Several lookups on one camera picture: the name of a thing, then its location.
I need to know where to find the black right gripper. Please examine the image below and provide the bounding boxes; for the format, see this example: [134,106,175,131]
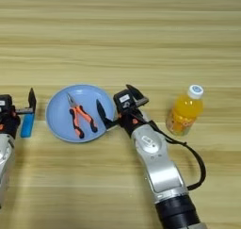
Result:
[95,83,153,139]

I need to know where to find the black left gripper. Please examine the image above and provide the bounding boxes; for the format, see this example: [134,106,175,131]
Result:
[0,87,38,140]

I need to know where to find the round blue plate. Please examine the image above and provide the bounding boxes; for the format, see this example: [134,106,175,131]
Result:
[44,84,118,144]

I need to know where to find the orange black handled pliers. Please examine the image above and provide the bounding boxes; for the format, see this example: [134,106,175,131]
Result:
[65,92,99,139]

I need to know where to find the black labelled box right gripper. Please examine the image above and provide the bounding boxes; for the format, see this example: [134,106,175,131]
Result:
[112,89,138,115]

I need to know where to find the black labelled box gripper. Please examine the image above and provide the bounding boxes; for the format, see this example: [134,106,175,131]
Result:
[0,93,14,113]
[112,89,138,115]

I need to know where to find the blue rectangular block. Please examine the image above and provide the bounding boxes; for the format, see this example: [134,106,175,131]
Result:
[20,112,36,139]

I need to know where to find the black labelled box left gripper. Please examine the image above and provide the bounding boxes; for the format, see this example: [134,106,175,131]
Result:
[0,93,14,113]

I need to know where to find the orange juice bottle white cap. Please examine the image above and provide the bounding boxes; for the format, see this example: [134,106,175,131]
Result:
[165,84,204,138]

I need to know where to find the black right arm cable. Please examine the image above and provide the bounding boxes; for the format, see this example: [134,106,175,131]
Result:
[134,111,207,191]

